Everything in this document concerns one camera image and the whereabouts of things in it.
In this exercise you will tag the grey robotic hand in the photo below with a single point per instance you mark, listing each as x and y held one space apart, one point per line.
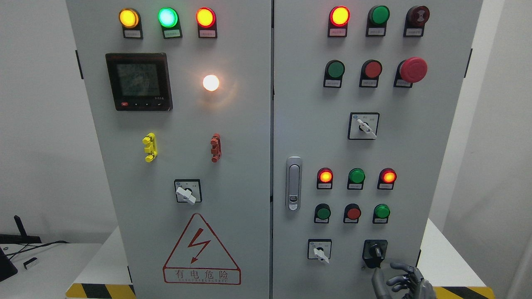
418 287

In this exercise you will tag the black rotary knob switch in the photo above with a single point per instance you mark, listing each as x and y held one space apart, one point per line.
374 253

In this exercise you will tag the white table with hazard stripes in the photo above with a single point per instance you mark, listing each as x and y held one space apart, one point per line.
107 277

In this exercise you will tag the green button lower right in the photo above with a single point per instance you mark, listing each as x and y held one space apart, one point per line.
381 214

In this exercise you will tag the red push button lower centre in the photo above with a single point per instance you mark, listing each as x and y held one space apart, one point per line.
352 213

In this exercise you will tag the red push button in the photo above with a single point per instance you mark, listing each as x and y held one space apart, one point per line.
370 72
352 213

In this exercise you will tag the red indicator middle right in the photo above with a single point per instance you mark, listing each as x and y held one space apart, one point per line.
387 178

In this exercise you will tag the green push button lower left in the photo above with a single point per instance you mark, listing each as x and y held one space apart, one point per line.
322 213

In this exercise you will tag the green push button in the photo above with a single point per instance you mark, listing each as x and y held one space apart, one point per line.
334 71
322 213

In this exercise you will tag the green indicator middle centre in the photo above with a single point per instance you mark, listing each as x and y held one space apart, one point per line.
356 178

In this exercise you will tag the red lit indicator middle left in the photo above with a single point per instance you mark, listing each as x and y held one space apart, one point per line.
325 178

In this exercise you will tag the red mushroom emergency stop button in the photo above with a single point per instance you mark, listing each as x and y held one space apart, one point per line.
410 71

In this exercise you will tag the grey electrical control cabinet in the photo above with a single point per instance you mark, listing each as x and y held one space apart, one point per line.
270 58

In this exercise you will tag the red electrical hazard warning sticker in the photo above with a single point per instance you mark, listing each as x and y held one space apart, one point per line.
199 257

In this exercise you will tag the red push button upper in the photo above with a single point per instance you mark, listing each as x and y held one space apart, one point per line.
370 72

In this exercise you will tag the green push button upper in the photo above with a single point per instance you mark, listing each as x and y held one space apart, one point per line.
334 71

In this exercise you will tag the red terminal connector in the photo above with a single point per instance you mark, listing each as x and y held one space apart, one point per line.
215 148

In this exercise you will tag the dark red buzzer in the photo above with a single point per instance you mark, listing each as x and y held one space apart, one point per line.
415 19

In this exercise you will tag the green indicator top right door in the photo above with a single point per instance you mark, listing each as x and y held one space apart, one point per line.
377 21

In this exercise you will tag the red lit indicator right door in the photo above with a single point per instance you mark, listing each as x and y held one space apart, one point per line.
338 21

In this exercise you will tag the white glowing indicator lamp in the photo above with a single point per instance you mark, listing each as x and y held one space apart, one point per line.
211 82

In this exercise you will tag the yellow terminal connector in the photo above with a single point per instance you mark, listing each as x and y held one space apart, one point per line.
150 148

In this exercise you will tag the red-ringed lit indicator light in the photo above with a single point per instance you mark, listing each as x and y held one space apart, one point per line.
206 23

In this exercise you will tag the black digital power meter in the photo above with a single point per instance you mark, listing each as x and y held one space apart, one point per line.
139 81

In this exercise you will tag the green lit indicator light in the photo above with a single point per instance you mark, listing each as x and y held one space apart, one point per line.
170 23

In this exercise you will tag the yellow indicator light top left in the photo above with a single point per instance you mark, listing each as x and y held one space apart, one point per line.
131 23

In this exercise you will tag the small white black adapter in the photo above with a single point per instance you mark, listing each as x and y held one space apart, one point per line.
30 263

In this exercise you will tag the black monitor corner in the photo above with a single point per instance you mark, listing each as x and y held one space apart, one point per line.
7 268

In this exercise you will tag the black device with antenna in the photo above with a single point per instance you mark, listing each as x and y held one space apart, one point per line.
20 238

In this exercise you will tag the lower white selector switch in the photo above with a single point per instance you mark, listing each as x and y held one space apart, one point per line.
319 249

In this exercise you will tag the silver door handle lock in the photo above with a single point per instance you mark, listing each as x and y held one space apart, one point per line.
293 182

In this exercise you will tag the upper right selector switch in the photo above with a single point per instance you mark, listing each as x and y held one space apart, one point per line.
363 126

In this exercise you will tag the left door selector switch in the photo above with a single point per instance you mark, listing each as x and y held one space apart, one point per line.
188 191

